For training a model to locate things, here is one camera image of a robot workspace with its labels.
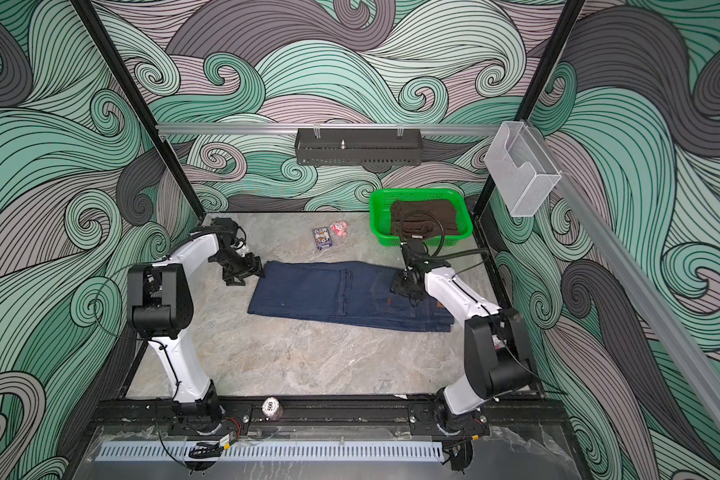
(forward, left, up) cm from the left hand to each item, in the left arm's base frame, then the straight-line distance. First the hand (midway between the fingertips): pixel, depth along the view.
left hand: (255, 274), depth 95 cm
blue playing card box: (+20, -20, -3) cm, 28 cm away
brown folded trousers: (+7, -52, +21) cm, 57 cm away
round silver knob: (-38, -13, +1) cm, 40 cm away
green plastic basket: (+34, -42, 0) cm, 54 cm away
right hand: (-5, -46, +2) cm, 47 cm away
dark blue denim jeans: (-4, -28, -3) cm, 29 cm away
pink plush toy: (+23, -27, -2) cm, 35 cm away
